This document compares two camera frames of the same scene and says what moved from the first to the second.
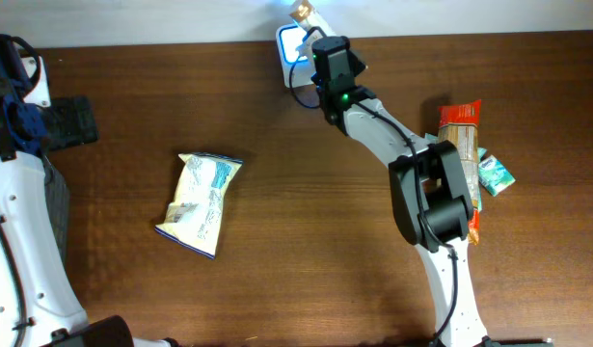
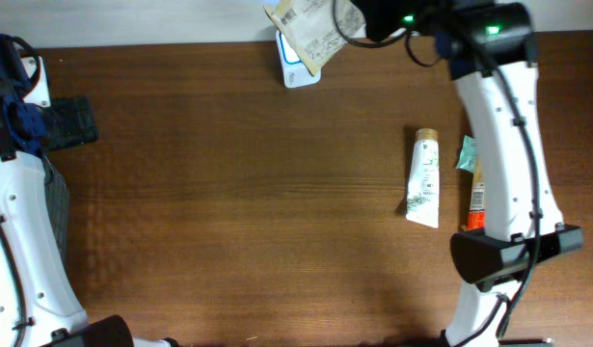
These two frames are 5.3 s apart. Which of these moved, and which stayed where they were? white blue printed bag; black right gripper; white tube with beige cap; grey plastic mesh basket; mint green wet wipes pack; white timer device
Moved: black right gripper; white blue printed bag; mint green wet wipes pack; white tube with beige cap
Stayed: grey plastic mesh basket; white timer device
